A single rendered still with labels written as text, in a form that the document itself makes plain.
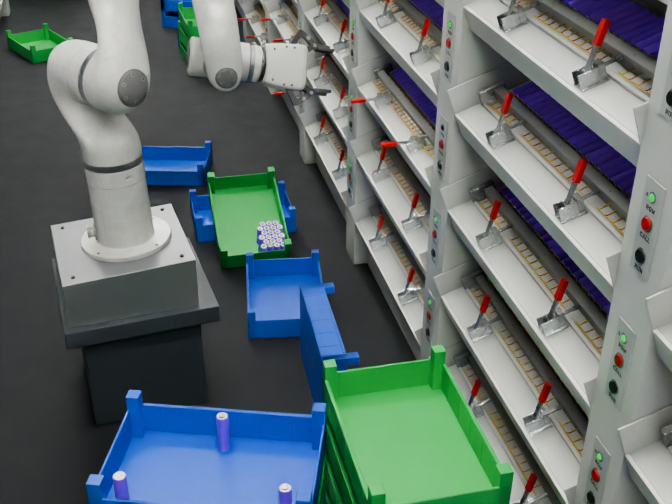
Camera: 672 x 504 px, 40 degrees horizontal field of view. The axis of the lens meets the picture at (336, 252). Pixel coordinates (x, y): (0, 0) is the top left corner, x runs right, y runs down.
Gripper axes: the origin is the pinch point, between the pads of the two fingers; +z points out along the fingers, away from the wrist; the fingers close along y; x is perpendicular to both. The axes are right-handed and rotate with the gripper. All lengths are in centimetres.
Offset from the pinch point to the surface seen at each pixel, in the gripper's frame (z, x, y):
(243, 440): -28, 69, 65
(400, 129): 17.1, 4.3, 11.8
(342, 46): 17, -48, -13
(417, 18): 17.0, 9.8, -12.4
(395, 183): 22.8, -11.9, 24.2
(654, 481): 16, 108, 59
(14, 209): -71, -104, 41
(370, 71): 17.6, -22.9, -3.8
